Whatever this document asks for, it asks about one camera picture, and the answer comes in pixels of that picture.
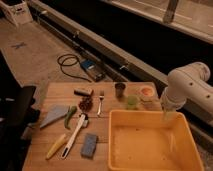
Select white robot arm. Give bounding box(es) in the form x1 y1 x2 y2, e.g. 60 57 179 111
160 62 213 116

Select green plastic cup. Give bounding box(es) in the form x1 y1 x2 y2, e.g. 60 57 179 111
126 95 138 110

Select dark plastic cup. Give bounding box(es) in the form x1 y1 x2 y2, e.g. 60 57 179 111
115 82 126 98

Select orange round lid container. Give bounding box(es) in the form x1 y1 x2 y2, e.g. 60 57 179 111
140 86 154 97

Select yellow plastic bin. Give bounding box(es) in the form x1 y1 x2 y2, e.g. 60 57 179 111
108 110 204 171

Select metal fork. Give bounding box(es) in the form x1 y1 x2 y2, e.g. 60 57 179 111
97 90 104 117

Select blue power box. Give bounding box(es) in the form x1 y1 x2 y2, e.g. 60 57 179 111
80 59 105 82

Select brown pine cone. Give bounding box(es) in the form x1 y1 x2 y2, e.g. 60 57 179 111
79 97 93 112

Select blue sponge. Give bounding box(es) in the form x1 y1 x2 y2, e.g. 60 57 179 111
80 133 98 158

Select green pepper toy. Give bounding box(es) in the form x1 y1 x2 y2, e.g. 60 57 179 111
64 106 77 129

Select grey triangular cloth piece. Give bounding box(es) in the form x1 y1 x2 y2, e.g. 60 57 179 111
40 105 69 129

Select black chair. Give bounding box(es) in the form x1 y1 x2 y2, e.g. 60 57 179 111
0 51 40 171

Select white crate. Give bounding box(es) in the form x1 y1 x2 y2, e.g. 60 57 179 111
0 0 33 27

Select black cable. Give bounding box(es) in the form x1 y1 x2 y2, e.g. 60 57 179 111
56 53 93 83

